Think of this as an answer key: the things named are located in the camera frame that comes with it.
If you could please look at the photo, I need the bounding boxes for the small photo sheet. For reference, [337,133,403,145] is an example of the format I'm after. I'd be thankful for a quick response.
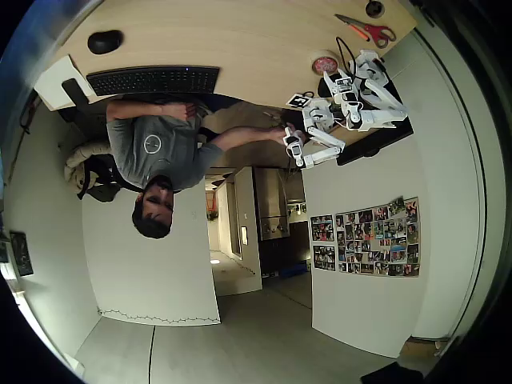
[310,214,335,242]
[312,244,337,272]

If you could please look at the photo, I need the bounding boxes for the person's right forearm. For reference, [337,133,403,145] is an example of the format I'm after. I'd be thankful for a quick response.
[214,126,279,152]

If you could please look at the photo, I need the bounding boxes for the beige roll of tape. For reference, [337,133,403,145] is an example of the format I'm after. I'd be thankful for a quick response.
[310,50,341,76]

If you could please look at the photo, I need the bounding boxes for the black robot camera cable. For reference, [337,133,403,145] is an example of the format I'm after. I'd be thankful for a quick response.
[334,36,358,74]

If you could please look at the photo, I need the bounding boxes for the string of fairy lights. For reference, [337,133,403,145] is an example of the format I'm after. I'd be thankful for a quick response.
[97,306,221,325]

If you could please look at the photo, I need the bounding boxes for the black computer keyboard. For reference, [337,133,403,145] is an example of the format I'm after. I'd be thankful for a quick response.
[86,66,221,97]

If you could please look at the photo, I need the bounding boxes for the blue crate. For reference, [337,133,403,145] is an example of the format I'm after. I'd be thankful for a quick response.
[279,262,309,278]

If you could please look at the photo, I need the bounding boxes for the dark framed wall picture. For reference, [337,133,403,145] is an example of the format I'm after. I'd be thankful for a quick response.
[10,230,35,277]

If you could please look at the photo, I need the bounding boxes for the large photo collage poster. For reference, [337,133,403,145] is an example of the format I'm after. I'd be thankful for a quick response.
[334,195,421,278]

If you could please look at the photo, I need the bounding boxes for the person's left hand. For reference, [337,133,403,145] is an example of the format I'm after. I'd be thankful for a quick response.
[175,102,199,121]

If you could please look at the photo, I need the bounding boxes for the person's left forearm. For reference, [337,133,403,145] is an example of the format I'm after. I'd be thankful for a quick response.
[106,99,181,121]

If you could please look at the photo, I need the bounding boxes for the black computer mouse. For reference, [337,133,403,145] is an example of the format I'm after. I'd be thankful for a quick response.
[86,30,124,54]

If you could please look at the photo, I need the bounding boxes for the black phone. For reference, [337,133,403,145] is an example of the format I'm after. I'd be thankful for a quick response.
[62,78,89,106]

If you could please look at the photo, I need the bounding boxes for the red handled scissors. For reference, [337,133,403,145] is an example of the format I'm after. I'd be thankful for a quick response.
[334,14,397,50]

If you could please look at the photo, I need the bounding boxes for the person's right hand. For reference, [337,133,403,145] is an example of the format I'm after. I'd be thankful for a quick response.
[270,122,306,144]

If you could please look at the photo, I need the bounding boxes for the man in grey shirt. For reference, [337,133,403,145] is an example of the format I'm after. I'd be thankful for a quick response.
[106,94,225,241]

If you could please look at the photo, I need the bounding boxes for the black flat panel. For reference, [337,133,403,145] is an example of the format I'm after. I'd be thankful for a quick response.
[318,74,415,167]

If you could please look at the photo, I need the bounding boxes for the black round desk grommet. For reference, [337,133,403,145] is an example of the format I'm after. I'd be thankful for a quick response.
[365,0,386,19]

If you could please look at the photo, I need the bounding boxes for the white leader robot arm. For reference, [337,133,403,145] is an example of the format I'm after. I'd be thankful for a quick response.
[282,99,346,169]

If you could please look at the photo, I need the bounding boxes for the black office chair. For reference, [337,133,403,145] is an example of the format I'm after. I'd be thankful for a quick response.
[75,154,139,203]

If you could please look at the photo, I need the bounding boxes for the beige padded jacket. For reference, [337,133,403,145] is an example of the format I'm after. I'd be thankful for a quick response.
[63,142,117,193]

